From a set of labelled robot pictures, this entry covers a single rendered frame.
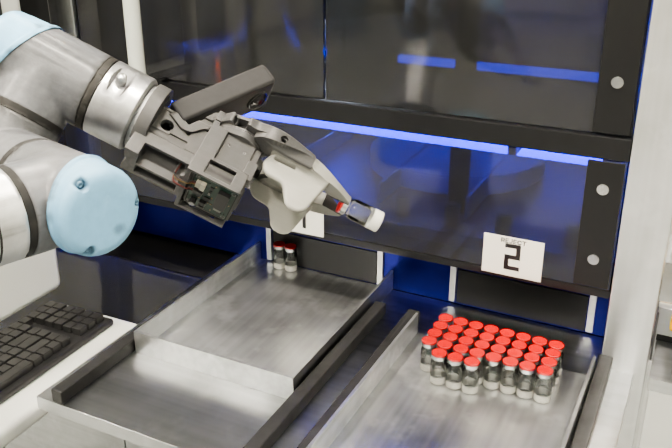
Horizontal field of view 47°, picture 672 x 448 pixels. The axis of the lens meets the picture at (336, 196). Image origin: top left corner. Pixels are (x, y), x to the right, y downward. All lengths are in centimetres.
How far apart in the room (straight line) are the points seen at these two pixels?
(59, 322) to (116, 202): 78
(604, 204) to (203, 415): 58
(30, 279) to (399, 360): 70
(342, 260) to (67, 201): 78
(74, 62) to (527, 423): 68
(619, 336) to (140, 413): 65
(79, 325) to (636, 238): 88
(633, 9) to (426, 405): 55
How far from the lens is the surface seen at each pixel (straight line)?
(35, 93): 75
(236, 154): 73
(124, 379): 112
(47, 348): 132
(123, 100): 73
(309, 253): 135
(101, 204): 62
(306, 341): 116
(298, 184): 74
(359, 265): 131
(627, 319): 113
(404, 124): 111
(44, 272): 152
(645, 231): 107
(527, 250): 111
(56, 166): 64
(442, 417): 102
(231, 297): 129
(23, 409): 124
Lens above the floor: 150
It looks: 21 degrees down
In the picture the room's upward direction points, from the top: straight up
